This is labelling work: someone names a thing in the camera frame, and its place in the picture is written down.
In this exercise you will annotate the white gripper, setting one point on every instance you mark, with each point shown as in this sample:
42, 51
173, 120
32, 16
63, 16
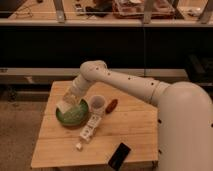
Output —
79, 88

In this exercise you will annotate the white sponge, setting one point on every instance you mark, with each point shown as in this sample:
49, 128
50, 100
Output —
63, 106

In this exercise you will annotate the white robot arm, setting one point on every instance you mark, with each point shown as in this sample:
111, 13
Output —
185, 112

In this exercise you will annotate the green ceramic bowl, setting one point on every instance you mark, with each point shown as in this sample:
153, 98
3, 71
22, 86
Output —
75, 116

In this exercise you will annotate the clear plastic cup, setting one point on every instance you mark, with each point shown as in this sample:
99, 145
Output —
97, 104

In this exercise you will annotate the wooden folding table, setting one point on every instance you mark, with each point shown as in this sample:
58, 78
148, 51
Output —
133, 123

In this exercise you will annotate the white plastic bottle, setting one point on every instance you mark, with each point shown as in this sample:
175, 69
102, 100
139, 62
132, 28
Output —
89, 129

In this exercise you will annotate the brown sausage-shaped object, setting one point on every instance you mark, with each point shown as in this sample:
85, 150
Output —
111, 106

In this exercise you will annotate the small white bottle cap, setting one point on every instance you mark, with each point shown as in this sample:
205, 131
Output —
79, 146

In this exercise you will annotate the black smartphone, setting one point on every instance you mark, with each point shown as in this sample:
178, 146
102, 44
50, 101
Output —
119, 156

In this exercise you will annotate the cluttered tray on shelf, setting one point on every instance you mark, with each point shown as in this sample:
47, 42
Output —
135, 9

